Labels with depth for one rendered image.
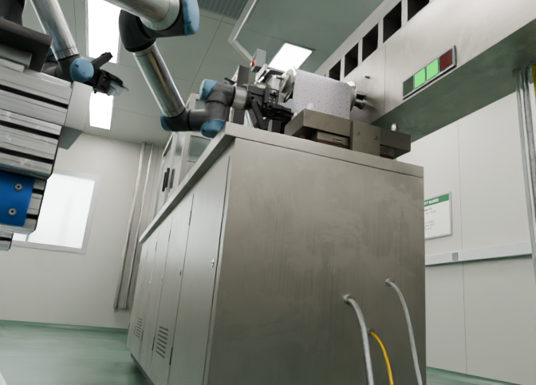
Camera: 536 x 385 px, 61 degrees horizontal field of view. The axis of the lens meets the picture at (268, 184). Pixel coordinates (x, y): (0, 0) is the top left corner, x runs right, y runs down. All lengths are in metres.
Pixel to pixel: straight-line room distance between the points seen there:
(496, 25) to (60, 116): 1.10
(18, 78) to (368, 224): 0.95
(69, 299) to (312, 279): 5.88
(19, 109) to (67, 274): 6.15
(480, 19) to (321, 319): 0.94
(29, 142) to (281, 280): 0.69
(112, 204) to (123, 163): 0.65
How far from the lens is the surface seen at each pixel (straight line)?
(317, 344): 1.26
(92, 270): 6.95
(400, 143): 1.58
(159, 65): 1.42
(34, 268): 7.00
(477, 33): 1.46
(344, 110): 1.75
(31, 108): 0.87
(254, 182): 1.22
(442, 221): 4.97
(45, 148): 0.85
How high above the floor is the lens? 0.40
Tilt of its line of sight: 16 degrees up
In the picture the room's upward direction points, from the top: 5 degrees clockwise
